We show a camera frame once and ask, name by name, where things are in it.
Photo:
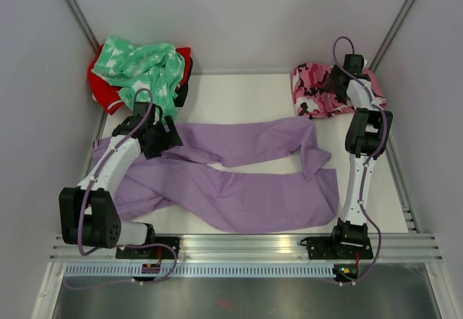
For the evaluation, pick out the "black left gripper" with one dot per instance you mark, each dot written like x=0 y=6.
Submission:
x=170 y=139

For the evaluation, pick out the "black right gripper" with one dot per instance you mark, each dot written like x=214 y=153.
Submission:
x=337 y=71

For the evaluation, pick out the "pink camouflage trousers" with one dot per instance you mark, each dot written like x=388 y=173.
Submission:
x=309 y=95

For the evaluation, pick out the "purple trousers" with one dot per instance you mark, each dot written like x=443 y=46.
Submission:
x=255 y=178

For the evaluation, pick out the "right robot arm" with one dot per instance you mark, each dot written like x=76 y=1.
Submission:
x=365 y=141

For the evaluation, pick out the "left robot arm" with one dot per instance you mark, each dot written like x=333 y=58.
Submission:
x=88 y=214

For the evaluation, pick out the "black garment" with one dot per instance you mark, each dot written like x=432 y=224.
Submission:
x=182 y=91

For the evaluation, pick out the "red garment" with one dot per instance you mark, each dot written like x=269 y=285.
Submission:
x=107 y=96

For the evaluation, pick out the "green tie-dye garment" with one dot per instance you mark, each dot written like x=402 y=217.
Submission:
x=130 y=68

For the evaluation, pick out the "aluminium frame post right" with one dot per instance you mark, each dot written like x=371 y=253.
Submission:
x=396 y=25

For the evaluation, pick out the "aluminium frame post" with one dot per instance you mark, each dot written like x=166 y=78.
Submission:
x=396 y=25
x=82 y=23

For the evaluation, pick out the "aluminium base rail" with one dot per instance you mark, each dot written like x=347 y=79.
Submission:
x=286 y=248

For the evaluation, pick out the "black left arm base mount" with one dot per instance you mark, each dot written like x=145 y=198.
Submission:
x=159 y=249

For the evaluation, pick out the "white slotted cable duct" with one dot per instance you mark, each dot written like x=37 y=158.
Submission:
x=203 y=270

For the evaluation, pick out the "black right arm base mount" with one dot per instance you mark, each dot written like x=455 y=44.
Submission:
x=325 y=248

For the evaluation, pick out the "aluminium frame post left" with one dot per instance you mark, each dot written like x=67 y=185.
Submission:
x=82 y=23

